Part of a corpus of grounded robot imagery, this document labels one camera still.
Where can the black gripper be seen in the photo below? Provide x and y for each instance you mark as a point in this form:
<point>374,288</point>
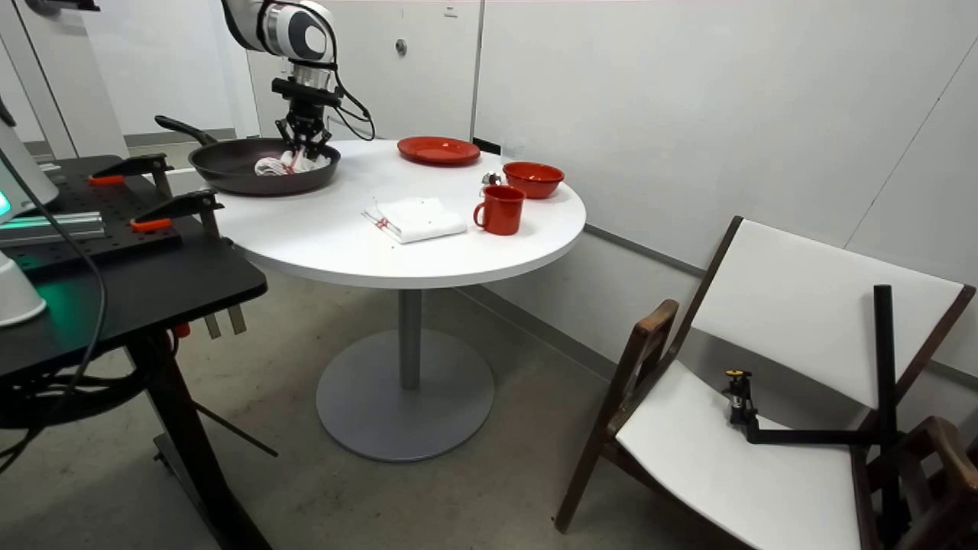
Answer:
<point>304,107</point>

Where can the white red striped towel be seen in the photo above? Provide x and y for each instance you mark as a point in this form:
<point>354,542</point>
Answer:
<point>287,162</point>

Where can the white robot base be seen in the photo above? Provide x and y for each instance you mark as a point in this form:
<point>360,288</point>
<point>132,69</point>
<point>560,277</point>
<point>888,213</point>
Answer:
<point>23,188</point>

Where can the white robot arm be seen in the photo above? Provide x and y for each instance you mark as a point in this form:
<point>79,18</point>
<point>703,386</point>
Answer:
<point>298,32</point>

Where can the black frying pan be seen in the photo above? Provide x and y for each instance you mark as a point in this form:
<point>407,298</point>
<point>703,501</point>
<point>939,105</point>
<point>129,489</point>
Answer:
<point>231,162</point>

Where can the round white table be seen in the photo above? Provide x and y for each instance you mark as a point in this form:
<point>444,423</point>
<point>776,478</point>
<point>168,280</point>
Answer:
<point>407,393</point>

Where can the orange black clamp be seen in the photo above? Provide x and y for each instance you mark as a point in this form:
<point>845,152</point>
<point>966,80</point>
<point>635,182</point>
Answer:
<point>136,167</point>
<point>202,210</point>

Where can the red plate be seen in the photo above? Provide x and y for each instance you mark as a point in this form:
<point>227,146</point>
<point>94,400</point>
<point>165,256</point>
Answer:
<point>437,152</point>

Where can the red mug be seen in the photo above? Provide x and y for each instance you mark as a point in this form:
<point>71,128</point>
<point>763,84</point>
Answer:
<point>500,213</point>

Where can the red bowl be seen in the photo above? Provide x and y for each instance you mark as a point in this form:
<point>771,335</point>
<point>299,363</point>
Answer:
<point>534,179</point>

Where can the black robot desk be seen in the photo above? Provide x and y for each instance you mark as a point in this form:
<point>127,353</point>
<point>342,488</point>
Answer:
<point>132,302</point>

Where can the wooden white folding chair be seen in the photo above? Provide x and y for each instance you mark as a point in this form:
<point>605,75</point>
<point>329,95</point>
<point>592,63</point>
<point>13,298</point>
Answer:
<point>792,313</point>

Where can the black camera stand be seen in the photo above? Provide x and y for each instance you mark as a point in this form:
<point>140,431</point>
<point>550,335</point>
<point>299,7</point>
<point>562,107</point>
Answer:
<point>870,425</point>

